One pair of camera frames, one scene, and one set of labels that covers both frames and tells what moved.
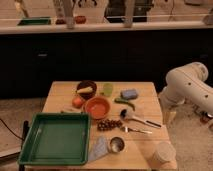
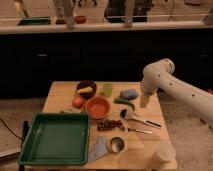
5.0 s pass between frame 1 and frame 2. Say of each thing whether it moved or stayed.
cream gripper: moved
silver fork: stayed
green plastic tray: stayed
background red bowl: stayed
